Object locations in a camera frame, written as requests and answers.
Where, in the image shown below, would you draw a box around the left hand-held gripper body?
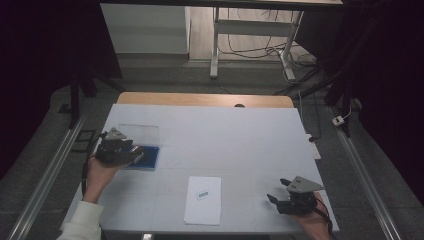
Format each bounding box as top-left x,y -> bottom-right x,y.
96,127 -> 135,167

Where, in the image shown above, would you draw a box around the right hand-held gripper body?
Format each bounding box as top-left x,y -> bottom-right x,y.
276,175 -> 325,216

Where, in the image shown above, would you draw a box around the red and white stamp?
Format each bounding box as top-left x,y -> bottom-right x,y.
130,145 -> 145,164

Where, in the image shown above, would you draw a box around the blue ink pad case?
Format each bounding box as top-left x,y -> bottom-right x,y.
118,123 -> 161,172

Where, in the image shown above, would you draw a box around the white paper sheet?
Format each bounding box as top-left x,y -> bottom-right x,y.
183,175 -> 223,226

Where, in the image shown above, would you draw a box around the person's right hand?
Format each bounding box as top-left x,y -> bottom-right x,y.
292,192 -> 333,240

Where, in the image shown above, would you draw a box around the white table cover board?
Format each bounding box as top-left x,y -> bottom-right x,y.
60,103 -> 340,234

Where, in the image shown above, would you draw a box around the wooden table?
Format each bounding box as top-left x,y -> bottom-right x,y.
116,91 -> 295,109

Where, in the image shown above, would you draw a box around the black tripod stand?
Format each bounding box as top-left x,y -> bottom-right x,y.
273,61 -> 355,138

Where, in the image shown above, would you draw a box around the dark curtain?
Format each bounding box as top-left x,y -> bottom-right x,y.
0,0 -> 124,181
294,0 -> 424,204

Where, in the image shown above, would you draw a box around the grey cabinet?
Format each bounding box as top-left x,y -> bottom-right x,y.
100,3 -> 191,55

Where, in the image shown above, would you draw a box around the black floor frame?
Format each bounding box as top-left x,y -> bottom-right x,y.
71,129 -> 97,154

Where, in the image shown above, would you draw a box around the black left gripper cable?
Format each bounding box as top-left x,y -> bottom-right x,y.
81,131 -> 110,198

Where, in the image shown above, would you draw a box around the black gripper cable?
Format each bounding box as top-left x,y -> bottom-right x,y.
314,199 -> 335,240
81,131 -> 110,198

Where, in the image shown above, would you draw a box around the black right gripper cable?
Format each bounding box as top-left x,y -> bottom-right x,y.
314,199 -> 335,240

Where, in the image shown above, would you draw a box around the aluminium floor rail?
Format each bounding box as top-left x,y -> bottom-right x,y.
6,109 -> 92,240
327,106 -> 405,240

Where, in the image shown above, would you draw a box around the black floor cables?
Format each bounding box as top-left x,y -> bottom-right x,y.
218,8 -> 318,69

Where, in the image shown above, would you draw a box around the white desk frame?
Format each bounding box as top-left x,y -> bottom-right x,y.
209,6 -> 305,81

